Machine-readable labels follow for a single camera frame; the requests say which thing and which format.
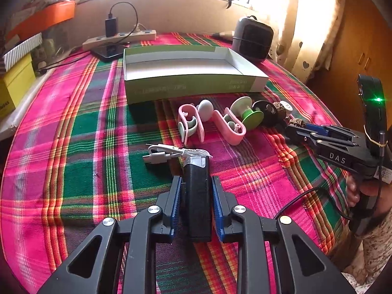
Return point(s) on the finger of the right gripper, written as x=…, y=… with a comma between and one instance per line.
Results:
x=321, y=131
x=312, y=150

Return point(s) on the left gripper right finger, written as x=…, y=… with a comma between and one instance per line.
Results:
x=273, y=252

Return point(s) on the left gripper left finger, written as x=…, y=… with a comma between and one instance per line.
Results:
x=120, y=253

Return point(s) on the green white spool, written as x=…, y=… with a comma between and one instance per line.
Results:
x=250, y=118

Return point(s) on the black rectangular device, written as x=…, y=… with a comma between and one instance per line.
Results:
x=197, y=198

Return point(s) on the pink clip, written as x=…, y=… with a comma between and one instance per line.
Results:
x=189, y=123
x=229, y=126

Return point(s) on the white round ball object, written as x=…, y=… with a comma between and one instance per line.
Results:
x=205, y=110

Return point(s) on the white bottle cap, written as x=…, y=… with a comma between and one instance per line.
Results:
x=287, y=106

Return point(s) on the right hand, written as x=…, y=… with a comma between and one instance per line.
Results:
x=370, y=188

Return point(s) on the pink green plaid cloth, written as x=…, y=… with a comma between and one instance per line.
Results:
x=76, y=158

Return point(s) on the grey black small heater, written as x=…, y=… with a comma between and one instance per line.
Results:
x=252, y=39

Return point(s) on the beige heart curtain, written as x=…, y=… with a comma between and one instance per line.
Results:
x=304, y=33

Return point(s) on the green white cardboard box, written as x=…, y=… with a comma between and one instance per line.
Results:
x=174, y=71

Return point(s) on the yellow box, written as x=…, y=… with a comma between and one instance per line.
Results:
x=15, y=84

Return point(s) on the black smartphone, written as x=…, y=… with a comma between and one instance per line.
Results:
x=108, y=53

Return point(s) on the white power strip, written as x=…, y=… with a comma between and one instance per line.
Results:
x=145, y=35

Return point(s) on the striped white box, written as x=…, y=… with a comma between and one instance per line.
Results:
x=10, y=58

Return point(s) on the black charger adapter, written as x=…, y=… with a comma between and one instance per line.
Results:
x=111, y=26

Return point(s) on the orange box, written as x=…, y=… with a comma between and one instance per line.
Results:
x=42, y=20

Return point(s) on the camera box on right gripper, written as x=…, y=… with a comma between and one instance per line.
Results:
x=373, y=101

